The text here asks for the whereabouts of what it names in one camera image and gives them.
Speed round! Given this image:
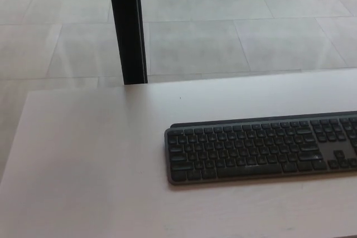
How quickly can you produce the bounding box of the black wireless keyboard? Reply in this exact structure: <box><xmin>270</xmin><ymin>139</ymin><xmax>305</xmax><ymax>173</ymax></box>
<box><xmin>163</xmin><ymin>110</ymin><xmax>357</xmax><ymax>186</ymax></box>

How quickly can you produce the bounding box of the black metal post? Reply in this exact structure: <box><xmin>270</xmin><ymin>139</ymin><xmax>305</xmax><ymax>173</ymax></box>
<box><xmin>107</xmin><ymin>0</ymin><xmax>148</xmax><ymax>86</ymax></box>

